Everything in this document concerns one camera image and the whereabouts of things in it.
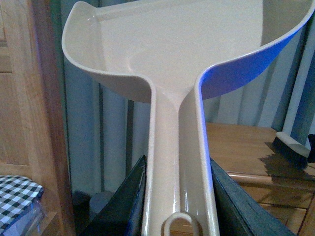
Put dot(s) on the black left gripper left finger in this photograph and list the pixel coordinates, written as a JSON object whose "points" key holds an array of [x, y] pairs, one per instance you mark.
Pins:
{"points": [[122, 215]]}

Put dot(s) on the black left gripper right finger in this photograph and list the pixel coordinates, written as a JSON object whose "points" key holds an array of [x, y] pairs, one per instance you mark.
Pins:
{"points": [[238, 213]]}

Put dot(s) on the beige plastic dustpan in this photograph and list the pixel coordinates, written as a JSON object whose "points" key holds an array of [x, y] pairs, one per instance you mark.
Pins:
{"points": [[174, 54]]}

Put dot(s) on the wooden nightstand cabinet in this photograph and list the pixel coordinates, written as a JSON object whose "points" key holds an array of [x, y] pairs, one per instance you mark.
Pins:
{"points": [[247, 154]]}

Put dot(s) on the beige hand brush black bristles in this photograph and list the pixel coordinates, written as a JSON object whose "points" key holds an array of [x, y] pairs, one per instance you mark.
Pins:
{"points": [[292, 150]]}

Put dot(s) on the black white checkered tablecloth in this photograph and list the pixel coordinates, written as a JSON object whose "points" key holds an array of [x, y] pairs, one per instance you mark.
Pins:
{"points": [[17, 194]]}

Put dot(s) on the tall wooden cabinet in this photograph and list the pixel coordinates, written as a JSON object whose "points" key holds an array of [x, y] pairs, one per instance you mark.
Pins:
{"points": [[32, 142]]}

